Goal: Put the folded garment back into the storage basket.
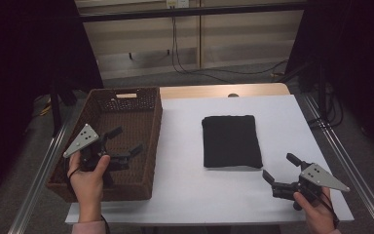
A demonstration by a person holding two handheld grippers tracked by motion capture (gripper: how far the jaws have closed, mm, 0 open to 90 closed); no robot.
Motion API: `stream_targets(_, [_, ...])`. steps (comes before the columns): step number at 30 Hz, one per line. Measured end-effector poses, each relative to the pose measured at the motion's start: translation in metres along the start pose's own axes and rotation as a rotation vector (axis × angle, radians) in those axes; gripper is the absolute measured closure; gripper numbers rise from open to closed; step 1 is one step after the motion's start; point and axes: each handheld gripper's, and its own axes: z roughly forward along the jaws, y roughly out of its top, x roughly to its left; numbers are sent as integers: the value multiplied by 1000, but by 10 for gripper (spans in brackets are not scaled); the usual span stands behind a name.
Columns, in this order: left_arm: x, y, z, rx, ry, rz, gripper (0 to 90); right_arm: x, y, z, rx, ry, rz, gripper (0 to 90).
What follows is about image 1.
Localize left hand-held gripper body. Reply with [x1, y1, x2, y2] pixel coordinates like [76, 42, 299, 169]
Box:
[62, 123, 131, 174]

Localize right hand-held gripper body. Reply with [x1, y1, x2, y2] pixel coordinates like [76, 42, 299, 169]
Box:
[271, 162, 351, 211]

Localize brown wicker basket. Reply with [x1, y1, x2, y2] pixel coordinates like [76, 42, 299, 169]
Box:
[45, 86, 164, 203]

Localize black cloth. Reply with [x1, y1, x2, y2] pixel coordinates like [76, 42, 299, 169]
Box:
[202, 114, 264, 170]

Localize person's right hand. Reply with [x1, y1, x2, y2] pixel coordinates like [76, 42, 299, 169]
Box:
[293, 186, 337, 229]

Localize person's left hand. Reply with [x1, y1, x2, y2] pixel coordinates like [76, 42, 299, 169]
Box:
[67, 150, 112, 205]

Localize black metal stand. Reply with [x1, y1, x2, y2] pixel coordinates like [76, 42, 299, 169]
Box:
[50, 77, 79, 137]

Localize white table board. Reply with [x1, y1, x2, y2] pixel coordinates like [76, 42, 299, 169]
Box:
[65, 95, 355, 225]

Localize black curtain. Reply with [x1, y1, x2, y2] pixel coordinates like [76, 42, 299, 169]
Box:
[285, 0, 374, 164]
[0, 0, 104, 209]

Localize black horizontal bar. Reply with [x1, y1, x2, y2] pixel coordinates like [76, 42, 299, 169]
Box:
[77, 2, 307, 23]

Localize black right gripper cord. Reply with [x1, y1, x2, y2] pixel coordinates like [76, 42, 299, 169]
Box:
[308, 188, 341, 228]

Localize black gripper cord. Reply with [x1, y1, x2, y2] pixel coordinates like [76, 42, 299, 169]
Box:
[65, 166, 111, 234]
[308, 188, 341, 228]

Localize aluminium rail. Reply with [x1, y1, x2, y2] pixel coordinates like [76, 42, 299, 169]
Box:
[304, 93, 374, 234]
[8, 123, 70, 234]

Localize black left gripper cord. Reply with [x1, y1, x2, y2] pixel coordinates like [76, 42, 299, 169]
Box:
[65, 166, 111, 234]

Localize yellow floor cable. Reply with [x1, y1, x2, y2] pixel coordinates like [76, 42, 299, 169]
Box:
[38, 102, 54, 118]

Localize black floor cables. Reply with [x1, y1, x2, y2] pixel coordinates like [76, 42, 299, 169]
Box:
[307, 83, 345, 130]

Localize black hanging cable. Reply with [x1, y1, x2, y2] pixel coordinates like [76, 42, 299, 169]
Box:
[170, 16, 290, 83]

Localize white wall socket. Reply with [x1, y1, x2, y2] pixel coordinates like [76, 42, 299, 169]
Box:
[166, 0, 190, 9]

